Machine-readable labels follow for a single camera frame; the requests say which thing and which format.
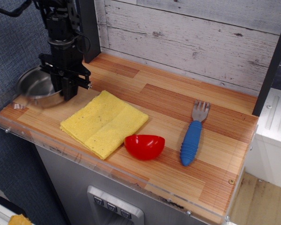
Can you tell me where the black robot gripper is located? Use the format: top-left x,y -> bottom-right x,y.
39,38 -> 92,101

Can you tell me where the stainless steel pot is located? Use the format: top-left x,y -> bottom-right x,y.
16,66 -> 64,108

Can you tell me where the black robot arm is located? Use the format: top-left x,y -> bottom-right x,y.
34,0 -> 92,101

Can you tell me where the yellow folded cloth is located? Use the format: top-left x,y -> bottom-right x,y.
60,90 -> 148,160

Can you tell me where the red plastic bowl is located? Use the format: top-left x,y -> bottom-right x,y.
124,135 -> 165,161

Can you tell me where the grey toy fridge cabinet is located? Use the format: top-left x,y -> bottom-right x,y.
34,144 -> 209,225

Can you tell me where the yellow object bottom left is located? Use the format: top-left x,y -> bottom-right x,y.
8,214 -> 32,225

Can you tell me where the clear acrylic table guard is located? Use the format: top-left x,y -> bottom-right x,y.
0,48 -> 259,225

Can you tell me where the white toy sink unit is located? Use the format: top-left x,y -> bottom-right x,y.
244,88 -> 281,187

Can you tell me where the black vertical post left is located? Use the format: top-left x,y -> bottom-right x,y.
75,0 -> 101,63

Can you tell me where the black vertical post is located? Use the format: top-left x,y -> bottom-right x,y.
252,34 -> 281,116
75,0 -> 101,63

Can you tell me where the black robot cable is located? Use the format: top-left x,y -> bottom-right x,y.
0,0 -> 91,53

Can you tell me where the blue handled metal fork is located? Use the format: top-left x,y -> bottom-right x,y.
180,99 -> 210,166

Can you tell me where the black vertical post right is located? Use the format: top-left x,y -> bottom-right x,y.
252,34 -> 281,116

